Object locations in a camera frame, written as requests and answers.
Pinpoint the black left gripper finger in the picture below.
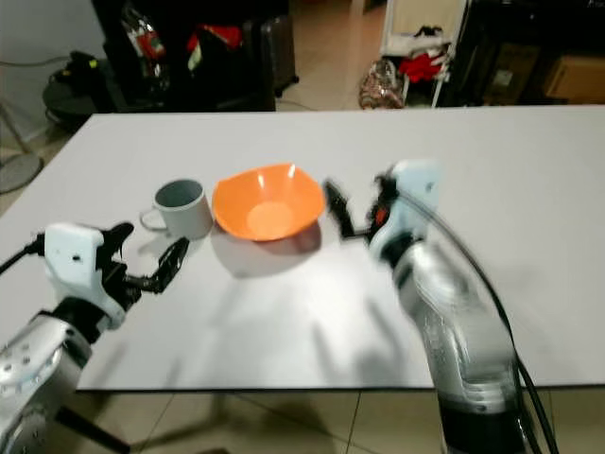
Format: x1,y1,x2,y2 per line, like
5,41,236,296
99,222,135,261
140,236,191,292

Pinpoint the grey mug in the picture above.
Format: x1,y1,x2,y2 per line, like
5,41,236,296
138,178,214,241

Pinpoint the orange plastic bowl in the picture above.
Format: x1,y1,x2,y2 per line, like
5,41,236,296
211,163,328,243

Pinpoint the patterned brown bag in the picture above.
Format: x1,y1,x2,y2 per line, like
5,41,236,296
358,59,406,112

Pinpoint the red cloth on chair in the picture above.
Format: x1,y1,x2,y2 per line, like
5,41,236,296
398,53,444,84

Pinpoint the grey round stand base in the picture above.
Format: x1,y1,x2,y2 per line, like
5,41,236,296
0,102,44,196

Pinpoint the round black side table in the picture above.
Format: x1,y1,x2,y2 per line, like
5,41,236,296
43,72,126,130

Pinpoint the black table leg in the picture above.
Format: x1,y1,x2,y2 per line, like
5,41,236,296
55,405,135,454

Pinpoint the white chair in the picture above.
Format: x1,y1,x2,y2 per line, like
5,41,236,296
378,0,470,108

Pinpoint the black cabinet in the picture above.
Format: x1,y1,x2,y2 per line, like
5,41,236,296
92,0,296,114

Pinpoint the dark suitcase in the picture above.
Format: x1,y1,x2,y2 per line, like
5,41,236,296
259,13,297,97

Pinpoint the black device with yellow mark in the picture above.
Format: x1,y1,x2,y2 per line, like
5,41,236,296
64,53,107,92

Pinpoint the black shelf unit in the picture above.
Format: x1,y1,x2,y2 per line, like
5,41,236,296
442,0,605,108

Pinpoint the clear plastic bag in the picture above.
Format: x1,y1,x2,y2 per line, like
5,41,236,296
123,4,173,97

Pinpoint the red cloth on cabinet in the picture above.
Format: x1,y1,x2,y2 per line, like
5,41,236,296
187,25,245,54

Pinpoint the brown cardboard box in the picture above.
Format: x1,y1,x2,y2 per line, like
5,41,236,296
543,53,605,104

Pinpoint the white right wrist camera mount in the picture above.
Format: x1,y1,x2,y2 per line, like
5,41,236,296
369,159,444,268

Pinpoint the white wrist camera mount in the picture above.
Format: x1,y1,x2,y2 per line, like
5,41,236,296
43,222,125,331
369,159,444,268

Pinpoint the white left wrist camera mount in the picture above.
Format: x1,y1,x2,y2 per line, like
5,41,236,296
43,222,125,331

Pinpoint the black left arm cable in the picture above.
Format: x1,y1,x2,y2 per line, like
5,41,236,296
0,235,48,275

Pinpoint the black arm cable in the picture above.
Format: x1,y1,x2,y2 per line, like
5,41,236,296
395,187,561,454
0,235,48,275

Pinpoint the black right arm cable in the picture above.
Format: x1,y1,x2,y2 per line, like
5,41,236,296
395,187,561,454

